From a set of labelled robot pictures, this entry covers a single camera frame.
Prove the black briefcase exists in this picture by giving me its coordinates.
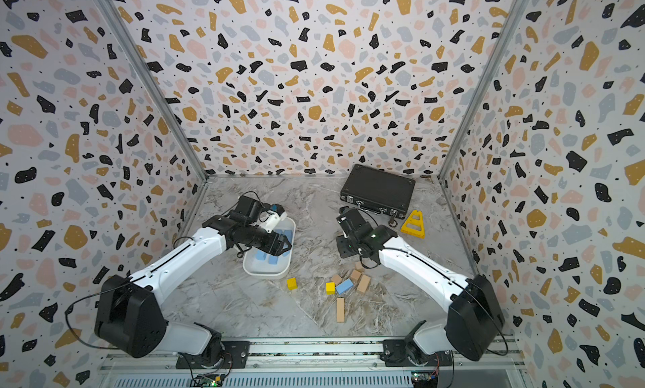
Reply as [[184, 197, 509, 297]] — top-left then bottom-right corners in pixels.
[[339, 164, 416, 219]]

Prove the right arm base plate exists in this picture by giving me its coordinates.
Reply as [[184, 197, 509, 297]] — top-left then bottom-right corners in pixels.
[[380, 339, 453, 367]]

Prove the green lit circuit board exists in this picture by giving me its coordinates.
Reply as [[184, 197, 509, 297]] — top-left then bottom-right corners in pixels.
[[194, 374, 225, 388]]

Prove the wooden cube middle pile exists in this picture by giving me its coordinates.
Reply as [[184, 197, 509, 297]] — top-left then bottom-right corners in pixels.
[[349, 270, 362, 284]]

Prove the blue block lower long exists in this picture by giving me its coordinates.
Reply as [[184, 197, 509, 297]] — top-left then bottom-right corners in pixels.
[[335, 280, 354, 295]]

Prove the white rectangular tray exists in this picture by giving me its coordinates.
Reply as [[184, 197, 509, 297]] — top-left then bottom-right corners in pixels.
[[242, 216, 297, 281]]

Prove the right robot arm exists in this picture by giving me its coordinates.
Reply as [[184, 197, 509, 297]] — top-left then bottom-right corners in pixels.
[[336, 207, 505, 366]]

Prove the yellow plastic triangle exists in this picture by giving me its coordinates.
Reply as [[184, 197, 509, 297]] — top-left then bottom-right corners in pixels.
[[401, 210, 425, 239]]

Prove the yellow cube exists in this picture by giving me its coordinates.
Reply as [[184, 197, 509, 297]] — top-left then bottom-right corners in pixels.
[[325, 282, 336, 295], [287, 278, 298, 291]]

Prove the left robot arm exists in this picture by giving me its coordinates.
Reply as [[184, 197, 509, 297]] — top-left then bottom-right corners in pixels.
[[94, 213, 292, 367]]

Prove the yellow cube center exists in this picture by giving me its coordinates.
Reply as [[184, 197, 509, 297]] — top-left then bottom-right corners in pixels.
[[325, 282, 336, 295]]

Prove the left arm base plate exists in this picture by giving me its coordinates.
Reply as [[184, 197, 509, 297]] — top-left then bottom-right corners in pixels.
[[175, 340, 250, 371]]

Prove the wooden block right pile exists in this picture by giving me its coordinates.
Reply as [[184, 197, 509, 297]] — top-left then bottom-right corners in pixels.
[[357, 274, 371, 294]]

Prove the long wooden block front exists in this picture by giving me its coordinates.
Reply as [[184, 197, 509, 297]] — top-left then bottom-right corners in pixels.
[[336, 297, 345, 324]]

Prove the yellow cube left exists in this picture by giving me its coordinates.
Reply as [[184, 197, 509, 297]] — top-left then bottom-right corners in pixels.
[[287, 278, 298, 291]]

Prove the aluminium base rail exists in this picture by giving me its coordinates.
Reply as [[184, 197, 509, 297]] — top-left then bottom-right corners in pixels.
[[97, 336, 532, 387]]

